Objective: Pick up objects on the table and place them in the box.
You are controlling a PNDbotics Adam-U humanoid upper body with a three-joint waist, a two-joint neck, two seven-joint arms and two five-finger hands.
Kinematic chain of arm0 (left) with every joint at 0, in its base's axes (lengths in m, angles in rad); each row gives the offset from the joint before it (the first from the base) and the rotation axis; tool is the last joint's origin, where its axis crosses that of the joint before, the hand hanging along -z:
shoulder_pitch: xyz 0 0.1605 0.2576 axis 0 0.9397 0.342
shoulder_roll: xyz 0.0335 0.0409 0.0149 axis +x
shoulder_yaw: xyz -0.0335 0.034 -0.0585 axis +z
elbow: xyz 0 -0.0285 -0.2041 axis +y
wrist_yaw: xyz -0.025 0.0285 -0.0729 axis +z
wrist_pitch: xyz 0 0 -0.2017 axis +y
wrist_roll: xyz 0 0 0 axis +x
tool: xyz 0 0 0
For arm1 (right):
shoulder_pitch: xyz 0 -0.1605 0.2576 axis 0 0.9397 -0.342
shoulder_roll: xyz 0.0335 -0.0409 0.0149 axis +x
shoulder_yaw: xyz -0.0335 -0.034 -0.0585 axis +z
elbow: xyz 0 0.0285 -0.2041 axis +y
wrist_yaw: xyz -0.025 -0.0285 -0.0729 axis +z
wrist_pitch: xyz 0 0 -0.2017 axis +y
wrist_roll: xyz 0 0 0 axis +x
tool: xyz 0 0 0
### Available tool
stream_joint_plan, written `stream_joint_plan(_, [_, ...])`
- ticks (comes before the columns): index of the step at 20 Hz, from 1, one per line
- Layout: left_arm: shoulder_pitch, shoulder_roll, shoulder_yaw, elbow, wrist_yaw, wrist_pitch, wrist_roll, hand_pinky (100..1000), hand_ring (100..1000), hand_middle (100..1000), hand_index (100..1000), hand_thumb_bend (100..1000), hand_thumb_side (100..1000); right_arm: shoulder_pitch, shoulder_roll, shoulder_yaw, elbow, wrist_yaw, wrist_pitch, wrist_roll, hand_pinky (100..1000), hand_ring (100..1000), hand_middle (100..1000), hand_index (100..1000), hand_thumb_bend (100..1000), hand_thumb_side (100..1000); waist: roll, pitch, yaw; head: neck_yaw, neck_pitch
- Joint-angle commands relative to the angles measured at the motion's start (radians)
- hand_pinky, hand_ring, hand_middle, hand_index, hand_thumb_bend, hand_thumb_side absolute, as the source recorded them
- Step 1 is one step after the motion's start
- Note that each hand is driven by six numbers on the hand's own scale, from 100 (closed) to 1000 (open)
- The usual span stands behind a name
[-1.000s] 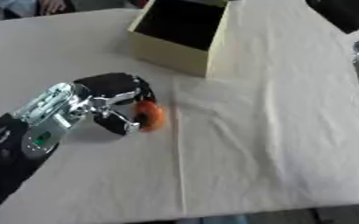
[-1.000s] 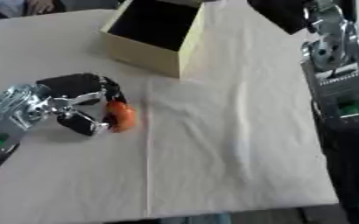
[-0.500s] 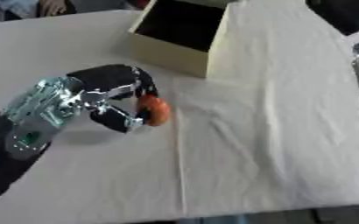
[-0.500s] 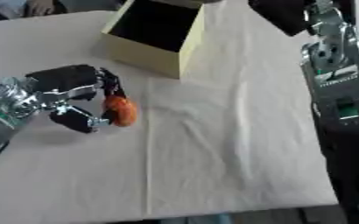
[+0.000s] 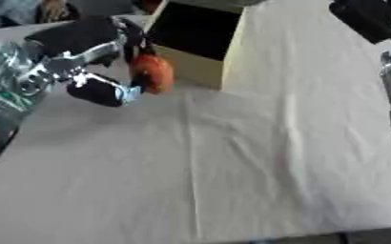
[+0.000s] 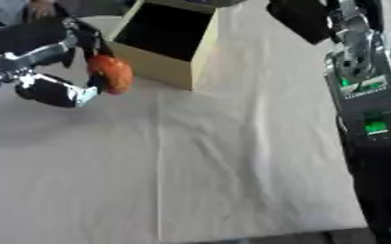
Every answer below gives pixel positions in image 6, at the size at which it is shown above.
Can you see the tan cardboard box black inside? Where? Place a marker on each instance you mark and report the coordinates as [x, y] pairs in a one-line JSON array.
[[165, 28]]

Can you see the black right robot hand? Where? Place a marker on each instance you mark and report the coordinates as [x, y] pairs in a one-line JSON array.
[[301, 19]]

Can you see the silver and black right robot arm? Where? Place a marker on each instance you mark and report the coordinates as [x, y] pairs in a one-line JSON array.
[[371, 101]]

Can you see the person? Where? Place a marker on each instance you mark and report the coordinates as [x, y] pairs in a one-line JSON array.
[[1, 11]]

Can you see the person's hand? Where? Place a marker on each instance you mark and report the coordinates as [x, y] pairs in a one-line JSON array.
[[41, 9]]

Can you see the orange-red round toy fruit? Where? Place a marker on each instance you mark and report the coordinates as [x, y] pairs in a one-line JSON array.
[[111, 74]]

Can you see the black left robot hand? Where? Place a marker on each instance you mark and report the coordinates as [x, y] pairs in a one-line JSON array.
[[21, 38]]

